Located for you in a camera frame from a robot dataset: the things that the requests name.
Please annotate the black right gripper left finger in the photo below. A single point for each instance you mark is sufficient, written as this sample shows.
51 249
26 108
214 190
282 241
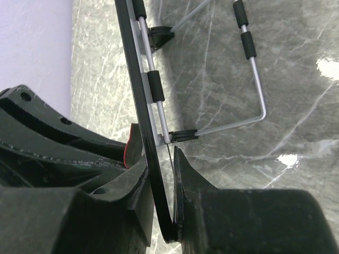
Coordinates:
64 188

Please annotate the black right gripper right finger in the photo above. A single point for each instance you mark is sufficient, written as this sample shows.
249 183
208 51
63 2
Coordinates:
212 220

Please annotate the red black whiteboard eraser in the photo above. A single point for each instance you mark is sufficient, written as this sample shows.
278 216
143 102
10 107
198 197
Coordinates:
134 150

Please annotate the white whiteboard black frame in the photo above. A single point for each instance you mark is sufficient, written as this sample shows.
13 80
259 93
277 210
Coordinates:
164 219

